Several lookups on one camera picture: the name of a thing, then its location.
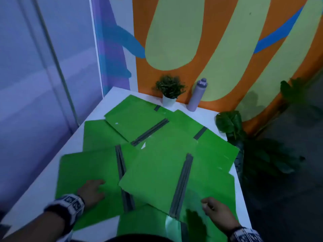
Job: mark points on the person's left hand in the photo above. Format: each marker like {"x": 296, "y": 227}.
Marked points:
{"x": 90, "y": 192}

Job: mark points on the person's right hand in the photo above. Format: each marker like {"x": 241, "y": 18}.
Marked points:
{"x": 222, "y": 215}

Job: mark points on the person's right fingers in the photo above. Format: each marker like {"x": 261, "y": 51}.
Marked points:
{"x": 207, "y": 204}

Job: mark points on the person's left fingers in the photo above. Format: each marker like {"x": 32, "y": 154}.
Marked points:
{"x": 99, "y": 185}

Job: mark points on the green file folder grey spine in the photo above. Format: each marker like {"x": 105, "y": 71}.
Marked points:
{"x": 151, "y": 178}

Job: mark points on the person's left forearm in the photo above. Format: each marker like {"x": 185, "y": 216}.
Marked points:
{"x": 32, "y": 230}

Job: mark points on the pile of green folders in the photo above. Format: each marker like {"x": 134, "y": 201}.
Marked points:
{"x": 90, "y": 163}

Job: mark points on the large leafy green plant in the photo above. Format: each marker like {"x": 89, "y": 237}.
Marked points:
{"x": 254, "y": 153}

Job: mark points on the purple water bottle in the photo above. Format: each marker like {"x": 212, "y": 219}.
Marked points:
{"x": 197, "y": 97}

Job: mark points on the small potted plant white pot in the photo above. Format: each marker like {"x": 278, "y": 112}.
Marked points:
{"x": 169, "y": 89}

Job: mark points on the dark green background plant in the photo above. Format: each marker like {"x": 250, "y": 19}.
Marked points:
{"x": 294, "y": 89}

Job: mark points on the patterned wrist camera band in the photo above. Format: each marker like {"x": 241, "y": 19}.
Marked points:
{"x": 66, "y": 207}
{"x": 246, "y": 236}

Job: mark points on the grey window frame bar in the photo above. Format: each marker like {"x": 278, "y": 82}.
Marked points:
{"x": 56, "y": 62}

